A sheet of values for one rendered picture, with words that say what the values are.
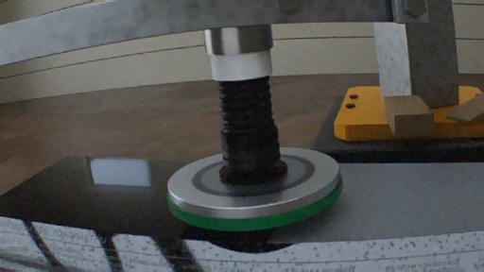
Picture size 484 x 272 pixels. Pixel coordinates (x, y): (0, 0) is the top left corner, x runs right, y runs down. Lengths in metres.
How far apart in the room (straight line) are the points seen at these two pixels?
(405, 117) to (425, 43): 0.30
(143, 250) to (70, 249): 0.12
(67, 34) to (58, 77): 7.98
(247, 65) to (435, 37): 0.84
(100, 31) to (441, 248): 0.46
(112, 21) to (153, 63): 6.96
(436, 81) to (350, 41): 5.41
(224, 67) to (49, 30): 0.22
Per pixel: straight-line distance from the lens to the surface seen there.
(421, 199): 0.68
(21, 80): 9.17
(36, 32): 0.57
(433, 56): 1.35
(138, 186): 0.83
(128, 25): 0.55
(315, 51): 6.81
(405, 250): 0.57
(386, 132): 1.22
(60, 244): 0.72
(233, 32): 0.57
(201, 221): 0.57
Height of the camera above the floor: 1.09
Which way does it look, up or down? 15 degrees down
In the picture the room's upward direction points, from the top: 6 degrees counter-clockwise
